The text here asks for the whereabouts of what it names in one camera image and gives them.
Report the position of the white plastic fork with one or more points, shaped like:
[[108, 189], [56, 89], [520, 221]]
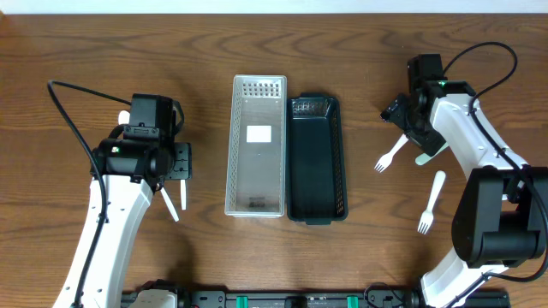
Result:
[[385, 161], [427, 217]]

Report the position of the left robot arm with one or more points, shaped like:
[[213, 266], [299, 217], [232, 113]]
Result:
[[128, 167]]

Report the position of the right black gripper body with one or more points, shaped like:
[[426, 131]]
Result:
[[396, 111]]

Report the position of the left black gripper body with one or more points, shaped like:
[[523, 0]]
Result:
[[181, 161]]

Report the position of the black perforated plastic basket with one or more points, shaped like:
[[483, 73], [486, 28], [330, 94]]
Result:
[[316, 191]]

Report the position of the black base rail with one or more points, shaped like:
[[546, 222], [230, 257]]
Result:
[[165, 294]]

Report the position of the white plastic spoon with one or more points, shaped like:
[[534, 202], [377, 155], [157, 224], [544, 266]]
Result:
[[169, 203], [123, 117], [183, 194]]

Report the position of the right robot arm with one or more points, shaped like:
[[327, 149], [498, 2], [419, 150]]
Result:
[[501, 220]]

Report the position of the clear perforated plastic basket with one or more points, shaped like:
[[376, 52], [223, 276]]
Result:
[[255, 184]]

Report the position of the pale green plastic fork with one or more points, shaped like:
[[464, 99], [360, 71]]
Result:
[[425, 158]]

